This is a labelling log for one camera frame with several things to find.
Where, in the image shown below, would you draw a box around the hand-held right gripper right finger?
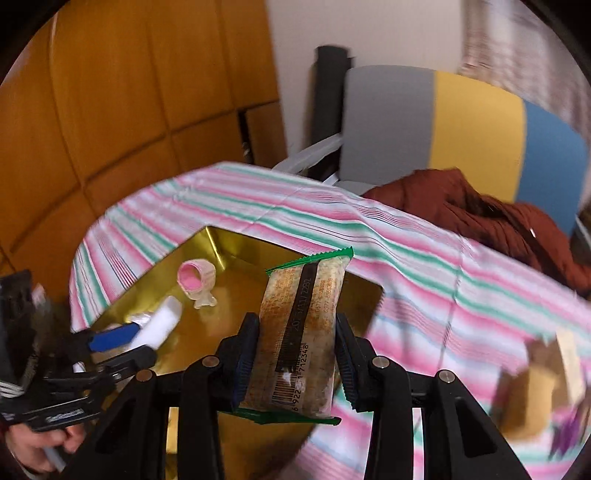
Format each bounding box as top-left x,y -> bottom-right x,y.
335,314 -> 527,480

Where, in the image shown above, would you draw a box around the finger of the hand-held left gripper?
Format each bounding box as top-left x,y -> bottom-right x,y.
69,323 -> 141,354
69,346 -> 158,394

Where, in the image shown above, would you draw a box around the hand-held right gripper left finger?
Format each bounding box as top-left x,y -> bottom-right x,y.
78,313 -> 260,480

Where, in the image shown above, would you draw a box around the white roll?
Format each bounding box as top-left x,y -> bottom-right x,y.
129,295 -> 182,352

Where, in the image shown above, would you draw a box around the clear snack bars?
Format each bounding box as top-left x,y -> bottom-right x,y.
235,246 -> 354,424

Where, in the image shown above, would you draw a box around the gold metal tin box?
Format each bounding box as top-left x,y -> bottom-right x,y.
92,225 -> 385,480

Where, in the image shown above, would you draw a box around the tan sponge block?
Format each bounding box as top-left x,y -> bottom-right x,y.
496,369 -> 573,439

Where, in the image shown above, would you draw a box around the person's left hand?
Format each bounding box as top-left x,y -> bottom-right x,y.
0,418 -> 86,480

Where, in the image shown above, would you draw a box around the pink green striped tablecloth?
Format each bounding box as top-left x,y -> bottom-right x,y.
69,161 -> 591,480

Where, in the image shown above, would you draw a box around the reddish brown jacket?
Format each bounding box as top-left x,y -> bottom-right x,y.
362,168 -> 591,296

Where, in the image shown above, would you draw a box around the wooden wardrobe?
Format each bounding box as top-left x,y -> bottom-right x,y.
0,0 -> 289,287

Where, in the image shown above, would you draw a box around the grey yellow blue chair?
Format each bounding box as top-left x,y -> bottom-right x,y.
272,65 -> 589,241

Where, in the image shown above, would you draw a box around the beige patterned curtain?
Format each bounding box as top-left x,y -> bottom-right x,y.
457,0 -> 591,134

